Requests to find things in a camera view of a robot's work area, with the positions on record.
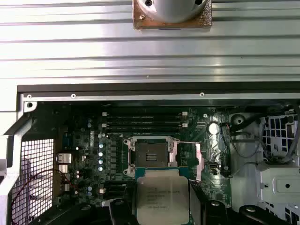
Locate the silver coin cell battery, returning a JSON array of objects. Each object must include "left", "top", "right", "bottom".
[{"left": 208, "top": 122, "right": 220, "bottom": 135}]

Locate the CPU socket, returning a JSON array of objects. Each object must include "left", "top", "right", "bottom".
[{"left": 123, "top": 137, "right": 181, "bottom": 176}]

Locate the black RAM slot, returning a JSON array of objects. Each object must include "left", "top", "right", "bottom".
[
  {"left": 102, "top": 123, "right": 188, "bottom": 128},
  {"left": 102, "top": 112, "right": 188, "bottom": 117},
  {"left": 102, "top": 117, "right": 188, "bottom": 122},
  {"left": 102, "top": 128, "right": 188, "bottom": 134}
]

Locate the black PC case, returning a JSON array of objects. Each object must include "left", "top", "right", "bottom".
[{"left": 0, "top": 82, "right": 300, "bottom": 225}]

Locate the silver disk bay bracket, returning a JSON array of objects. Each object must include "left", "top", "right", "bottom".
[{"left": 255, "top": 161, "right": 300, "bottom": 207}]

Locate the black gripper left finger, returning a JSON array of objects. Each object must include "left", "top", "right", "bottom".
[{"left": 30, "top": 185, "right": 139, "bottom": 225}]

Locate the silver topped CPU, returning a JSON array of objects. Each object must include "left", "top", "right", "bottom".
[{"left": 135, "top": 167, "right": 190, "bottom": 225}]

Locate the green motherboard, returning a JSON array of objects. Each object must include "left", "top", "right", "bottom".
[{"left": 55, "top": 104, "right": 233, "bottom": 225}]

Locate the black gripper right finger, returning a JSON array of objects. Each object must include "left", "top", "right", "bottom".
[{"left": 189, "top": 183, "right": 291, "bottom": 225}]

